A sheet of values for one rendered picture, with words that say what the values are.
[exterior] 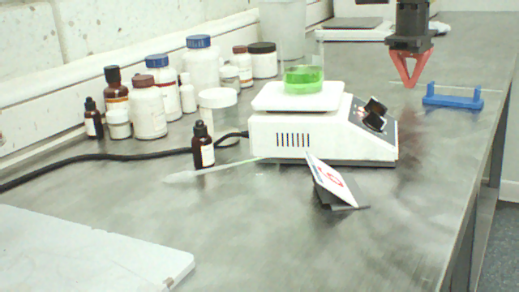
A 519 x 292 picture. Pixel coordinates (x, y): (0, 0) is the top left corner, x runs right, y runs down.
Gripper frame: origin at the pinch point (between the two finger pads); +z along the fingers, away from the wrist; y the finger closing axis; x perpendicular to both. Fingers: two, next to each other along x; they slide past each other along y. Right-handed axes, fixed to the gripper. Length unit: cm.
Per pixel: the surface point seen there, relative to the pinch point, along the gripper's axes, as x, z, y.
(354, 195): 7.7, 2.8, 40.2
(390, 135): 7.1, -0.2, 27.5
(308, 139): -1.5, -0.9, 35.0
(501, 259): 9, 78, -71
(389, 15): -32, -1, -71
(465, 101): 10.4, 2.1, 1.1
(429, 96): 4.1, 1.8, 1.2
